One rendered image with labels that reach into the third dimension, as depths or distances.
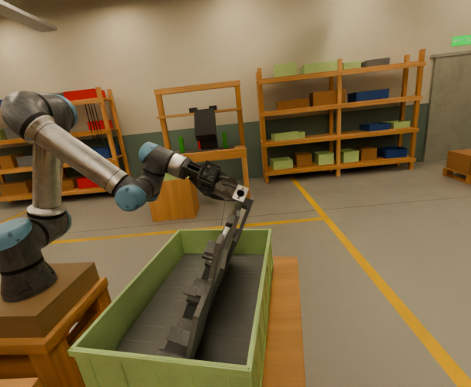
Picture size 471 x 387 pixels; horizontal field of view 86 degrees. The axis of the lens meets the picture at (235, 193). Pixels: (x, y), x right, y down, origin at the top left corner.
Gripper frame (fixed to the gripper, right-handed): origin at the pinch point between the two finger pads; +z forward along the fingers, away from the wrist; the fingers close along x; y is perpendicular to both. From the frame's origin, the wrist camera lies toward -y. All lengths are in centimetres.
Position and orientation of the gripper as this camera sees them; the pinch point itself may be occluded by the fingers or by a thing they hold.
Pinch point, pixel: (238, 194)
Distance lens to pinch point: 86.1
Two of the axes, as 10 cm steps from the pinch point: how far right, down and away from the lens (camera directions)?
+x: 3.8, -8.4, 3.8
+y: 1.2, -3.7, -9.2
